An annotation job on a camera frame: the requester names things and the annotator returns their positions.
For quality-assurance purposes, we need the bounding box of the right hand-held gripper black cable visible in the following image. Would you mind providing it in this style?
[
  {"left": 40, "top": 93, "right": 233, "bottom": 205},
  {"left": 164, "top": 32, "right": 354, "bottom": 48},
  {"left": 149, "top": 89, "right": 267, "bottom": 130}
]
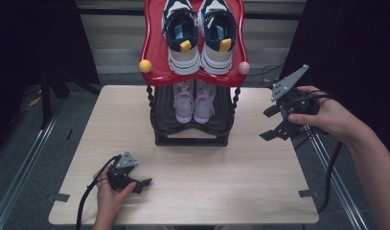
[{"left": 291, "top": 90, "right": 345, "bottom": 215}]

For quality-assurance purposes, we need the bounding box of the purple sandal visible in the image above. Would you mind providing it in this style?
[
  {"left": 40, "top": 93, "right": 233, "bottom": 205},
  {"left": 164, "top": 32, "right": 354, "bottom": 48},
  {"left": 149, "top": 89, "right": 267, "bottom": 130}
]
[
  {"left": 172, "top": 80, "right": 195, "bottom": 125},
  {"left": 193, "top": 80, "right": 217, "bottom": 125}
]

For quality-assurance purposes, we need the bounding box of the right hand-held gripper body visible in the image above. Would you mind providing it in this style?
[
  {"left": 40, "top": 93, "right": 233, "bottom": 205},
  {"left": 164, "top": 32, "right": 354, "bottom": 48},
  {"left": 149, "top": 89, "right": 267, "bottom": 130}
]
[{"left": 270, "top": 63, "right": 321, "bottom": 116}]

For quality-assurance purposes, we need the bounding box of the navy and white sneaker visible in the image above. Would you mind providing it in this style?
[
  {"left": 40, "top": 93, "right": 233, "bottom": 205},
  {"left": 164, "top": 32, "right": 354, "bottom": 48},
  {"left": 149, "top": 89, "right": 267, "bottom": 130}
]
[
  {"left": 161, "top": 0, "right": 201, "bottom": 76},
  {"left": 197, "top": 0, "right": 239, "bottom": 76}
]

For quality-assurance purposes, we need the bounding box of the black metal stand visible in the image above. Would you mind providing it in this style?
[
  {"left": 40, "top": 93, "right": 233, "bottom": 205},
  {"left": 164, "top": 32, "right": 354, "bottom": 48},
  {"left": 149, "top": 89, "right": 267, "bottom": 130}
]
[{"left": 38, "top": 73, "right": 103, "bottom": 130}]

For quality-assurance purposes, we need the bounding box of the hand-held gripper black cable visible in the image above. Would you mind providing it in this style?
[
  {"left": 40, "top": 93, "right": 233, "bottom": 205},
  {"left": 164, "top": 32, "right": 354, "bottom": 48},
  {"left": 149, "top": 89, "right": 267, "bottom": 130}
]
[
  {"left": 75, "top": 154, "right": 122, "bottom": 230},
  {"left": 291, "top": 90, "right": 345, "bottom": 215}
]

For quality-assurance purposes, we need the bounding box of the black horizontal bar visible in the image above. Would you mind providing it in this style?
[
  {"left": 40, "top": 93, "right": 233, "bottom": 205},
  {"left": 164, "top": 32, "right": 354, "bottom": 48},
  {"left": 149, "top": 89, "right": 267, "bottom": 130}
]
[{"left": 77, "top": 7, "right": 307, "bottom": 21}]

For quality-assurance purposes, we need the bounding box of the metal floor rail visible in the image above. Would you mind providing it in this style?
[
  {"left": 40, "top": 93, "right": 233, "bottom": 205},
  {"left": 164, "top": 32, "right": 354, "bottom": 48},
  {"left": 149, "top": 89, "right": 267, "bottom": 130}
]
[
  {"left": 291, "top": 99, "right": 371, "bottom": 230},
  {"left": 0, "top": 106, "right": 67, "bottom": 230}
]

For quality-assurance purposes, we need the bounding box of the left hand-held gripper black cable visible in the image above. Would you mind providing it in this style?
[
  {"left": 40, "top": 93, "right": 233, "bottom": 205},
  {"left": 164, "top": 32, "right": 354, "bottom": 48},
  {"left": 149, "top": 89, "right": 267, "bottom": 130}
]
[{"left": 75, "top": 154, "right": 122, "bottom": 230}]

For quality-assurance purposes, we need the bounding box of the yellow floor tape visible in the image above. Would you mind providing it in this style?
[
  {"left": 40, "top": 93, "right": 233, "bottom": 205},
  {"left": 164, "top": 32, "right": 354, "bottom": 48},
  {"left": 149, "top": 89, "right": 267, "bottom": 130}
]
[{"left": 28, "top": 95, "right": 43, "bottom": 108}]

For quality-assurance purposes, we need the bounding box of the person's right hand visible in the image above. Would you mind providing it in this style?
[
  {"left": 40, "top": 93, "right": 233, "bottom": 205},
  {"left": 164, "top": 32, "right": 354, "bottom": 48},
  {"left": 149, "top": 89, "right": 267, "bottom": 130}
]
[{"left": 287, "top": 84, "right": 373, "bottom": 145}]

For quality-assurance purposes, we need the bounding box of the red and black shoe rack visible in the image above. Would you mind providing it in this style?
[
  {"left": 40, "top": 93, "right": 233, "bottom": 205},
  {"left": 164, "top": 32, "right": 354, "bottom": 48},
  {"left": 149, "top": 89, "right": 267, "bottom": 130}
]
[{"left": 138, "top": 0, "right": 251, "bottom": 148}]

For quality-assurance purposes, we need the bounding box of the person's left hand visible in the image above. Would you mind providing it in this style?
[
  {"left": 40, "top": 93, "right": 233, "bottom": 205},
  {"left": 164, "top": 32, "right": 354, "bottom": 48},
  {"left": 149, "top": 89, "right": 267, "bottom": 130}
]
[{"left": 92, "top": 164, "right": 138, "bottom": 230}]

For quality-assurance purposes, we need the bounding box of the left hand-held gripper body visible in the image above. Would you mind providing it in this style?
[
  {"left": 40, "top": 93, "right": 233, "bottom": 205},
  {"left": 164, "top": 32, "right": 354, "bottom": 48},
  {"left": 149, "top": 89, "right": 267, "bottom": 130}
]
[{"left": 106, "top": 149, "right": 139, "bottom": 193}]

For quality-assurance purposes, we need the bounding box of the dark curtain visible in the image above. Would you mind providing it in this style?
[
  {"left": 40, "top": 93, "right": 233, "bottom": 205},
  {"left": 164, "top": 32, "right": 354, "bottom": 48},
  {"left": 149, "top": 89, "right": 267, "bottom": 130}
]
[
  {"left": 0, "top": 0, "right": 101, "bottom": 154},
  {"left": 280, "top": 0, "right": 390, "bottom": 161}
]

